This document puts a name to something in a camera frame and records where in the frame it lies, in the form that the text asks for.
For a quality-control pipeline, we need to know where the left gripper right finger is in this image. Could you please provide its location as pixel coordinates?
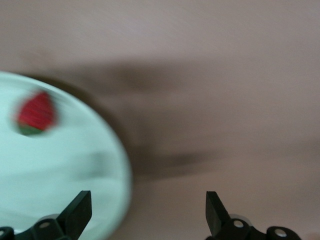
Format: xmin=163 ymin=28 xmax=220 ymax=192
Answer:
xmin=205 ymin=191 xmax=305 ymax=240

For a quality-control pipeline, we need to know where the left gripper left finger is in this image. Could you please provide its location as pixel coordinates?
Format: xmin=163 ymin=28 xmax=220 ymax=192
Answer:
xmin=0 ymin=190 xmax=93 ymax=240

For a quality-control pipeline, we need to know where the red strawberry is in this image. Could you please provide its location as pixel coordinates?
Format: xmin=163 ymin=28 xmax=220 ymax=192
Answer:
xmin=12 ymin=90 xmax=60 ymax=137

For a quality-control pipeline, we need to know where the pale green plate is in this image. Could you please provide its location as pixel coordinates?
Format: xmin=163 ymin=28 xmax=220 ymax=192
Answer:
xmin=0 ymin=71 xmax=133 ymax=240

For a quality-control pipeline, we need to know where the brown table cover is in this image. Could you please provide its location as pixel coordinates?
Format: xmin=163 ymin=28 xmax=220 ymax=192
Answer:
xmin=0 ymin=0 xmax=320 ymax=240

